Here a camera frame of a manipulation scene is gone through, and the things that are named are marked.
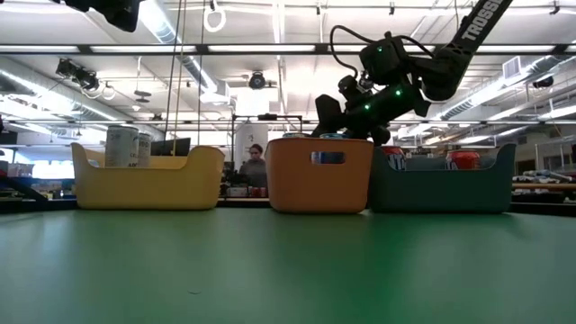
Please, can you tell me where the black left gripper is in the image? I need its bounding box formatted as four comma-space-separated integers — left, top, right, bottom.
49, 0, 146, 33

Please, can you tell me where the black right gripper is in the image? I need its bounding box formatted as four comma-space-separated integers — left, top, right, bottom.
311, 93, 392, 147

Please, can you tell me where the orange plastic bin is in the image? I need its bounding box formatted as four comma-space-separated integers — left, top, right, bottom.
264, 137, 376, 215

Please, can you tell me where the dark teal plastic bin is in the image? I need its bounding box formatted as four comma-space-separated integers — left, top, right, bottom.
367, 142, 518, 214

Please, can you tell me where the yellow plastic bin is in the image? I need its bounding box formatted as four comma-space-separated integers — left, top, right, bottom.
70, 141, 227, 212

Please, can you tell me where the black ceiling spotlight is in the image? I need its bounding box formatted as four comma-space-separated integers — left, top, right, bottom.
55, 57, 101, 93

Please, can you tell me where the person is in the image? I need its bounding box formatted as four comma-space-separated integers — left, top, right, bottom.
237, 142, 270, 189

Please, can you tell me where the black computer monitor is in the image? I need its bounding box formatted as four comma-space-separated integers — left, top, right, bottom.
150, 137, 193, 158

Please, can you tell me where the white air vent grille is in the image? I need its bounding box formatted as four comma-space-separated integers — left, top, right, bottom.
502, 56, 523, 81

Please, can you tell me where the background wooden workbench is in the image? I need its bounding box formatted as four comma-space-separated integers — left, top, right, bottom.
508, 168, 576, 203

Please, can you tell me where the silver ceiling air duct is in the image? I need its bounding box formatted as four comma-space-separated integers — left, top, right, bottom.
0, 56, 130, 125
443, 56, 576, 122
130, 0, 233, 107

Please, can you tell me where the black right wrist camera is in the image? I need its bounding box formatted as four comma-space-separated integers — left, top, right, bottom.
337, 74, 375, 99

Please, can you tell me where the black metal frame stand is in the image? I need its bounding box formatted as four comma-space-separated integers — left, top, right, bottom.
230, 112, 304, 199

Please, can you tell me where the thin black hanging cable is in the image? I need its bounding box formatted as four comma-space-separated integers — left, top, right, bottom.
164, 0, 182, 143
196, 0, 206, 146

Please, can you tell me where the overhead LED light bar frame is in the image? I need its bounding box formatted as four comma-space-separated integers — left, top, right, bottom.
0, 42, 576, 57

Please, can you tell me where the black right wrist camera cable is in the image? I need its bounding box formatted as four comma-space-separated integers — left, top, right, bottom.
328, 24, 377, 78

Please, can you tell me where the black ceiling dome camera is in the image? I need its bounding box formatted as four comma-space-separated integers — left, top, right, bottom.
247, 70, 268, 92

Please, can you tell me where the white cable loop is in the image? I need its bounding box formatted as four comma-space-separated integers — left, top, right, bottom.
202, 0, 227, 34
80, 79, 118, 102

